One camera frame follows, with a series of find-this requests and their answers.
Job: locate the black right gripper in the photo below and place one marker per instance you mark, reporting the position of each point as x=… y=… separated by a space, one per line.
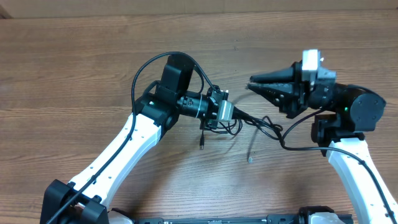
x=290 y=91

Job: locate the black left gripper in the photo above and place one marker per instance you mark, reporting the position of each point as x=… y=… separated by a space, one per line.
x=209 y=124

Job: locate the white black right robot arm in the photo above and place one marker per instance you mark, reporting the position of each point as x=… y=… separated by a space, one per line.
x=343 y=114

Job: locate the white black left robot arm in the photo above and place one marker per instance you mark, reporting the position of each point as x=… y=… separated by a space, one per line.
x=184 y=89

